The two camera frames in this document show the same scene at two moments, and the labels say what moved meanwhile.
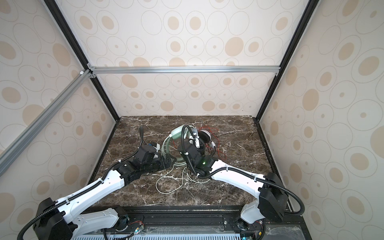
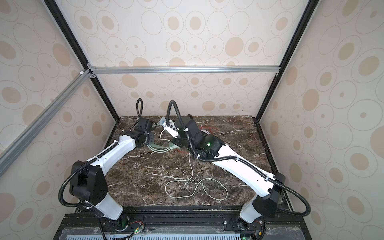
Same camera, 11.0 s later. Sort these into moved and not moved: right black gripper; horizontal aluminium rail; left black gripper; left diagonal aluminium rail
Moved: left black gripper; right black gripper
Not moved: left diagonal aluminium rail; horizontal aluminium rail
